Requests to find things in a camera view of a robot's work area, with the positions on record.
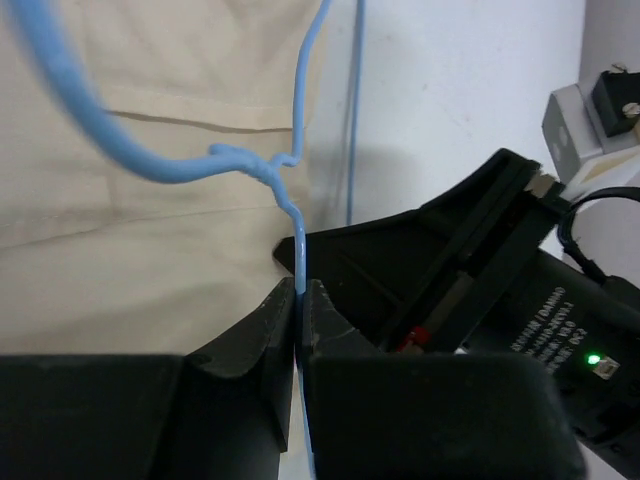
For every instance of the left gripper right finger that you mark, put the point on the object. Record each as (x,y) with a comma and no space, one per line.
(374,415)

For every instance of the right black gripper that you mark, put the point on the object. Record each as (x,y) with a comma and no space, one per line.
(466,271)

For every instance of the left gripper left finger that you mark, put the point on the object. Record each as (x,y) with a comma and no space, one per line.
(220,412)

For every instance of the beige trousers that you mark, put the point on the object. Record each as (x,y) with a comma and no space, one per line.
(95,259)

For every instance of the light blue wire hanger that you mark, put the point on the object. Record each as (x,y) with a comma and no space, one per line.
(284,173)

